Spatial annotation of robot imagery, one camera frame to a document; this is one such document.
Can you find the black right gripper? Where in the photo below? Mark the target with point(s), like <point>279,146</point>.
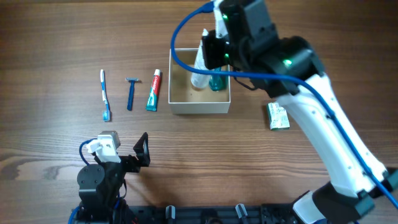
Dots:
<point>209,43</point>

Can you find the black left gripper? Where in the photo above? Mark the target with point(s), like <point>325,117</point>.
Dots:
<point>142,154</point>

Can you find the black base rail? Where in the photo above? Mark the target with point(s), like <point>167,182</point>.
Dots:
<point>261,214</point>

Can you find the blue Listerine mouthwash bottle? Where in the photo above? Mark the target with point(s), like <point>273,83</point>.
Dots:
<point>217,83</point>

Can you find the blue white toothbrush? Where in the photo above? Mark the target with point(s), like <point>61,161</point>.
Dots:
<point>106,112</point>

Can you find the green white soap packet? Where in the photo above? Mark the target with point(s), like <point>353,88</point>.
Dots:
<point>278,118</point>

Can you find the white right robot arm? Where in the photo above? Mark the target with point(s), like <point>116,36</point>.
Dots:
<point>290,72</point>

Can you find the white cardboard box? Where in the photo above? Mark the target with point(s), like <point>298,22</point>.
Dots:
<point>184,99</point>

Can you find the blue disposable razor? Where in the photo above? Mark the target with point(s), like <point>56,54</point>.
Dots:
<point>131,92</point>

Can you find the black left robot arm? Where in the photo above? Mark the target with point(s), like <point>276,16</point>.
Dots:
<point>102,177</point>

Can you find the white lotion tube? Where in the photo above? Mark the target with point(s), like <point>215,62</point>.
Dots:
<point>199,80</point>

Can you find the Colgate toothpaste tube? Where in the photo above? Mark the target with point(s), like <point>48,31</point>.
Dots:
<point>154,91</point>

